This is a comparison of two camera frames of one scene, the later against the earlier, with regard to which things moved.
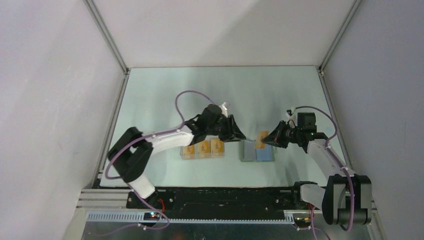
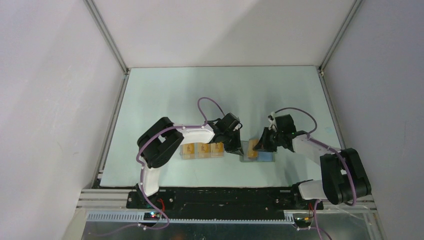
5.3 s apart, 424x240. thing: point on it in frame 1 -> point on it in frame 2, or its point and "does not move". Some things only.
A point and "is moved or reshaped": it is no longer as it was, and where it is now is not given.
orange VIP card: [217, 148] does not move
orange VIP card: [259, 135] is moved or reshaped
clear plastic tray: [205, 149] does not move
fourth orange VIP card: [189, 152] does not move
